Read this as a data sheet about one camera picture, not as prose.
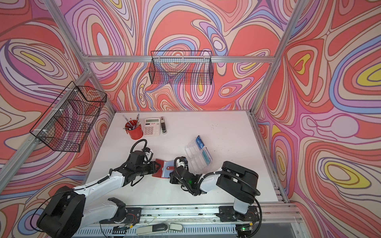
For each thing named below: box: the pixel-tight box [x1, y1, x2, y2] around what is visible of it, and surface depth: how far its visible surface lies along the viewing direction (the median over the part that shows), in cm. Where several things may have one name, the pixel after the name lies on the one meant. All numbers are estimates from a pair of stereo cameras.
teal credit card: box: [201, 149, 211, 166], surface depth 84 cm
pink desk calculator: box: [143, 117, 161, 137], surface depth 109 cm
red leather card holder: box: [151, 158, 175, 179], surface depth 88 cm
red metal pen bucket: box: [125, 119, 144, 140], surface depth 101 cm
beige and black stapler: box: [160, 116, 168, 134], surface depth 107 cm
